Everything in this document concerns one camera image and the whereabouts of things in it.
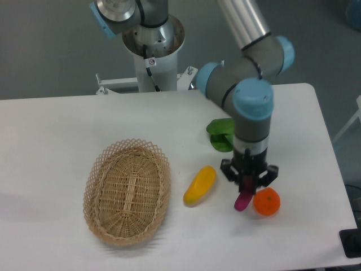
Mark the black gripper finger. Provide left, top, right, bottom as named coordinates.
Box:
left=220, top=159, right=244, bottom=192
left=252, top=165, right=279, bottom=195

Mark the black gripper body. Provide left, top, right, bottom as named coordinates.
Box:
left=230, top=149, right=267, bottom=186

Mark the purple sweet potato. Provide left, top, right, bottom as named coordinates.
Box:
left=234, top=176, right=253, bottom=212

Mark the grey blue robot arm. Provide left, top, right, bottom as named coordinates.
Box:
left=90, top=1, right=295, bottom=195

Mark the orange mandarin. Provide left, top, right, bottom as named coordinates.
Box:
left=253, top=187, right=281, bottom=216

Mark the yellow mango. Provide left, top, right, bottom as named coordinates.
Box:
left=183, top=165, right=217, bottom=207

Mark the green bok choy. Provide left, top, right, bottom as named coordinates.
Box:
left=206, top=118, right=234, bottom=152

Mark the black box at table edge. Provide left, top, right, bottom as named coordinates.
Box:
left=339, top=229, right=360, bottom=259

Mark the woven wicker basket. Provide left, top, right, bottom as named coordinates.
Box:
left=83, top=139, right=171, bottom=246

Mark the blue object top right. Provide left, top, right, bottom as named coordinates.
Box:
left=346, top=0, right=360, bottom=31

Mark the white frame at right edge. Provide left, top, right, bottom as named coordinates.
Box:
left=332, top=95, right=361, bottom=144

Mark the black cable on pedestal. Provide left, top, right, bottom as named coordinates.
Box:
left=142, top=45, right=161, bottom=93

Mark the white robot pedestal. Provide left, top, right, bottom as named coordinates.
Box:
left=122, top=15, right=185, bottom=93

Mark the white metal base frame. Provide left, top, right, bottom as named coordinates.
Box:
left=95, top=60, right=226, bottom=95

